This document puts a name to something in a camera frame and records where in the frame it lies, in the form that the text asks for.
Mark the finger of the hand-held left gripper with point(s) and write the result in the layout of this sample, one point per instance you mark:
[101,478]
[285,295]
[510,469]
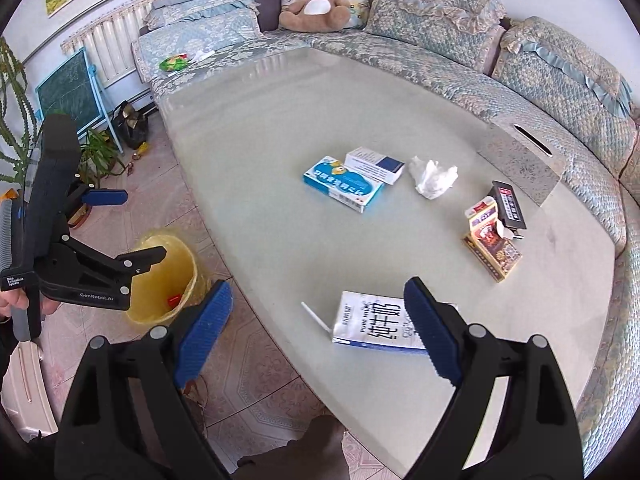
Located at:
[135,260]
[107,196]

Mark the tall green cactus plant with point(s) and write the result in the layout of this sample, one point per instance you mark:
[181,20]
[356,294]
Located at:
[12,130]

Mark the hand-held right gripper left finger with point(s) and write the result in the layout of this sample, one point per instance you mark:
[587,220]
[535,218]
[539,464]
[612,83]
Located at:
[205,330]

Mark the green spider plant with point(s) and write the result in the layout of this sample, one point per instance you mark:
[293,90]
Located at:
[100,152]

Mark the yellow lined trash bin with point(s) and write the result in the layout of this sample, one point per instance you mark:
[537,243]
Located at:
[175,265]

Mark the white drinking straw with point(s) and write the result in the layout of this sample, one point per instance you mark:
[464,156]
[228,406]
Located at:
[316,317]

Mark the small yellow packet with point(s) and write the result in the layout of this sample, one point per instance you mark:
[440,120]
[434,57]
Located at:
[141,149]

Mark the white tissue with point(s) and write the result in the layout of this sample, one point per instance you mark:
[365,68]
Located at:
[432,177]

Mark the white wall radiator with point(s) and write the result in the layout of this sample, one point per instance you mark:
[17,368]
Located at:
[115,35]

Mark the blue framed chalkboard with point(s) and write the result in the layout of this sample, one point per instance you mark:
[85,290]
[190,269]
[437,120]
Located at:
[67,92]

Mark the green snack packet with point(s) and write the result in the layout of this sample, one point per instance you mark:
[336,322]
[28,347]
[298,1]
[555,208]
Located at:
[174,62]

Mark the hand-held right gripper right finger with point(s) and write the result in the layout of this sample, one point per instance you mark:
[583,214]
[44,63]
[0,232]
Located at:
[432,330]

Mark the brown teddy bear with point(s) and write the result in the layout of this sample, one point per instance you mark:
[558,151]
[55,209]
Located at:
[315,7]

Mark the white paper sheet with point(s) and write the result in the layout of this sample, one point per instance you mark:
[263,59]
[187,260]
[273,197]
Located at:
[201,56]

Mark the black bag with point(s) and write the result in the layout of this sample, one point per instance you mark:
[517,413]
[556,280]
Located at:
[131,127]

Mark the white blue milk carton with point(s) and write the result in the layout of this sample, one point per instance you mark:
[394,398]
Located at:
[375,325]

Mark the floral ruffled back cushion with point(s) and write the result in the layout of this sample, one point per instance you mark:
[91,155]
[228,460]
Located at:
[430,30]
[205,7]
[565,80]

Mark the grey patterned tissue box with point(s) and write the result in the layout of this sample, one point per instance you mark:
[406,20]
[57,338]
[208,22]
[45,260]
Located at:
[525,160]

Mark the red gold cigarette pack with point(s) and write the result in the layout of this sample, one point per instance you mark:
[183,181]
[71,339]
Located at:
[492,250]

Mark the person's dark trouser leg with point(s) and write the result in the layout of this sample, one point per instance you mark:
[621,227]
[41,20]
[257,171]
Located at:
[310,450]

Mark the floral quilted sofa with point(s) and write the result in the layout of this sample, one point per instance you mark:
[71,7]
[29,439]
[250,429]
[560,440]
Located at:
[575,150]

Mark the white and navy box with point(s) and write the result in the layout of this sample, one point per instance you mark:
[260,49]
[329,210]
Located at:
[372,162]

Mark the black rectangular box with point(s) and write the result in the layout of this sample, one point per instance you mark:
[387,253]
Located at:
[510,205]

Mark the person's left hand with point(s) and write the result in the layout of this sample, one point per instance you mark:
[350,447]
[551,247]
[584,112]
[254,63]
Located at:
[10,301]

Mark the blue medicine box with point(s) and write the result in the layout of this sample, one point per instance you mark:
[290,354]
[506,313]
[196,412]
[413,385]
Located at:
[342,185]

